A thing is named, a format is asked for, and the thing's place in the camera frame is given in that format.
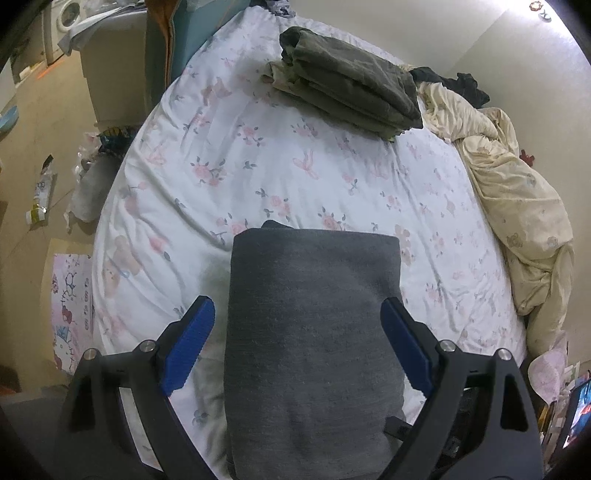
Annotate dark grey sweatpants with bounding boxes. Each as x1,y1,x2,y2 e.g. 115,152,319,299
223,222,404,479

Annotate pink cartoon floor mat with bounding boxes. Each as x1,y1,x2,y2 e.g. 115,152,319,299
50,254,94,375

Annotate cream cartoon duvet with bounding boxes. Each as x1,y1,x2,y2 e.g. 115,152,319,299
411,67,574,356

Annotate grey cloth on floor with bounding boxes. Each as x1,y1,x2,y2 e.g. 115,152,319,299
64,154,121,229

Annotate white floral bed sheet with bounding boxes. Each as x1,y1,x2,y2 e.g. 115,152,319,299
92,6,527,479

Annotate blue floor basin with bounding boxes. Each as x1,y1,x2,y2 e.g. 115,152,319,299
0,105,19,136

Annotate black garment by duvet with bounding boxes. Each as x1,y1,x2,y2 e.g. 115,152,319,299
410,67,490,109

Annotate folded olive pants stack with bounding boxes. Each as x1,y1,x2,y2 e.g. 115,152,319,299
263,26,423,141

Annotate white washing machine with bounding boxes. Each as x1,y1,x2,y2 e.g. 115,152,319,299
42,0,87,65

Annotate pile of dark clothes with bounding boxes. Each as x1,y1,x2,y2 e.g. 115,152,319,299
264,0,296,18

